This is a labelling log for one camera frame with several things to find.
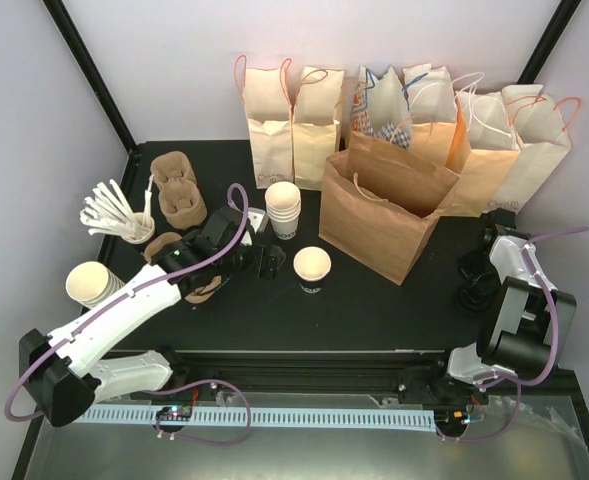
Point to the blue patterned paper bag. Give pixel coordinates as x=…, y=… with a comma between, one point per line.
x=380, y=108

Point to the black white paper cup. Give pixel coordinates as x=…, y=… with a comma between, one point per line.
x=312, y=265

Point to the stacked pulp cup carriers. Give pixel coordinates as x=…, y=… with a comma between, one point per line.
x=180, y=199

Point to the cream paper bag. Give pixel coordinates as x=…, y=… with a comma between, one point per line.
x=317, y=124

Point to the cup of white stirrers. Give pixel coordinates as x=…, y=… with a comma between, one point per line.
x=108, y=212

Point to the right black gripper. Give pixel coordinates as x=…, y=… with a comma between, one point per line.
x=484, y=287

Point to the tilted paper cup stack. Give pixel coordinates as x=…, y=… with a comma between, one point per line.
x=90, y=283

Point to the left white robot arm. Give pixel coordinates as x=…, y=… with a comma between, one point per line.
x=65, y=371

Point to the white cream logo bag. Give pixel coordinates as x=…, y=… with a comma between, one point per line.
x=543, y=138

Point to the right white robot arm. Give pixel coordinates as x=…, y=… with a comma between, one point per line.
x=525, y=317

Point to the white paper cup stack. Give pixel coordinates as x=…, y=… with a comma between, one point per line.
x=283, y=204

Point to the white slotted cable duct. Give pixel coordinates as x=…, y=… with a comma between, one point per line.
x=260, y=417

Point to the orange white paper bag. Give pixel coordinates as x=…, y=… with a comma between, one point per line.
x=433, y=111

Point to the brown kraft paper bag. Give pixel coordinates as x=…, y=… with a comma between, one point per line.
x=380, y=203

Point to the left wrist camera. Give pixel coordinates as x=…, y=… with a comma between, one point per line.
x=258, y=220

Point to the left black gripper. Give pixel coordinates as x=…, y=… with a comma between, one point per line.
x=256, y=269

